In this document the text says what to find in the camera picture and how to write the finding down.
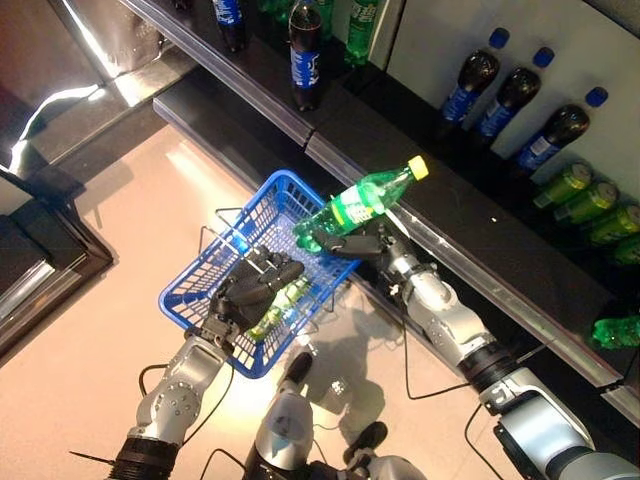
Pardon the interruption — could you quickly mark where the green Sprite bottle yellow cap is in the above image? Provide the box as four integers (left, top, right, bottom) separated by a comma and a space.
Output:
343, 0, 381, 69
292, 154, 431, 254
257, 0, 296, 24
310, 0, 337, 41
589, 313, 640, 350

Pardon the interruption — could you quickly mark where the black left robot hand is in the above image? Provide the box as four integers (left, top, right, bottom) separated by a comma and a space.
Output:
208, 249, 306, 332

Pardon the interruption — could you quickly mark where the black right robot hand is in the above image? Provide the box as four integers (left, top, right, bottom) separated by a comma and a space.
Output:
312, 207, 412, 264

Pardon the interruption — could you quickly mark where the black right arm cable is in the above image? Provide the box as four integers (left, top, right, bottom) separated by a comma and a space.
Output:
402, 319, 556, 480

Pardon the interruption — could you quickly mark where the Pepsi cola bottle blue cap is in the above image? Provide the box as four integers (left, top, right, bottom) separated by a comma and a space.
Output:
287, 0, 326, 112
212, 0, 249, 54
514, 86, 609, 174
474, 47, 556, 140
438, 27, 511, 127

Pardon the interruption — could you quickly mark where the blue plastic shopping basket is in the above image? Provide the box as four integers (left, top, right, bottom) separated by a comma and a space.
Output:
158, 168, 364, 380

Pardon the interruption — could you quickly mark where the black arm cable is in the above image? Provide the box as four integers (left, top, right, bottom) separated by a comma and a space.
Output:
69, 362, 236, 480
402, 319, 556, 480

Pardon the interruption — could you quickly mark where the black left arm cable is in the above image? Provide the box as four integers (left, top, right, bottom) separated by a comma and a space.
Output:
69, 362, 236, 480

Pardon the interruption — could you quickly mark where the black floor stand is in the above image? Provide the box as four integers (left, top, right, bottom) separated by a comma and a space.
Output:
0, 164, 119, 354

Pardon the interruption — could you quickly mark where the glossy dark side shelf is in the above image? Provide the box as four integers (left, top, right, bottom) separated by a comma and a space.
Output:
0, 44, 201, 176

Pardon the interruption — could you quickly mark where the silver left robot leg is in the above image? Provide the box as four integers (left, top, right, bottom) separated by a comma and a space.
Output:
242, 352, 321, 480

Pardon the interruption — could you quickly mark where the green drink can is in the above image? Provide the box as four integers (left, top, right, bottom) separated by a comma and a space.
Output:
247, 278, 312, 341

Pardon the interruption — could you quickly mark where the green soda can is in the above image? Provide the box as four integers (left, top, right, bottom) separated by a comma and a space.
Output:
552, 180, 621, 226
612, 232, 640, 267
587, 204, 640, 246
532, 162, 595, 210

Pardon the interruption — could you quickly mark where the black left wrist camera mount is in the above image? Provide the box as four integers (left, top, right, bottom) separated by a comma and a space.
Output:
184, 299, 244, 357

